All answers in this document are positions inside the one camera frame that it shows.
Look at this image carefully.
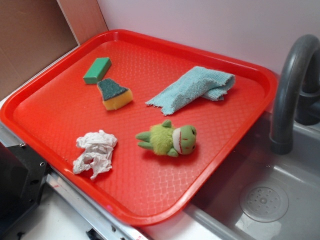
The grey plastic sink basin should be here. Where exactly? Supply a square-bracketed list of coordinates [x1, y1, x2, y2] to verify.
[185, 113, 320, 240]

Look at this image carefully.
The brown wooden back panel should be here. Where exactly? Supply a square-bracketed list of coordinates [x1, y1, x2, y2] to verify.
[0, 0, 108, 100]

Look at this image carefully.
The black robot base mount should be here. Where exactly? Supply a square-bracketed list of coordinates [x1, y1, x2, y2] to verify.
[0, 144, 49, 235]

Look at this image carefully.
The light blue cloth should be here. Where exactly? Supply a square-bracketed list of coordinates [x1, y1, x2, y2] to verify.
[145, 66, 236, 116]

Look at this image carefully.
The grey toy faucet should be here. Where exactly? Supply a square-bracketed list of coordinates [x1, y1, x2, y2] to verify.
[270, 34, 320, 155]

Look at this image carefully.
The yellow green scrub sponge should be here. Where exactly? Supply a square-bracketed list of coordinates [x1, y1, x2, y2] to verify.
[97, 78, 133, 111]

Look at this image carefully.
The red plastic tray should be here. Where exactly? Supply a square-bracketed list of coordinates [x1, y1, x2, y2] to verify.
[0, 30, 278, 226]

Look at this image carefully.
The green plush frog toy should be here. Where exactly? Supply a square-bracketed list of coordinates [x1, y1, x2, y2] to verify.
[135, 119, 197, 158]

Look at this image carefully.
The crumpled white paper towel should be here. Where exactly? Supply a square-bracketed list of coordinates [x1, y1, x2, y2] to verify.
[72, 130, 118, 180]

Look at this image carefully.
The green rectangular block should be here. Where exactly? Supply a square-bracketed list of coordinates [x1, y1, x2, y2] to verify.
[83, 57, 112, 84]

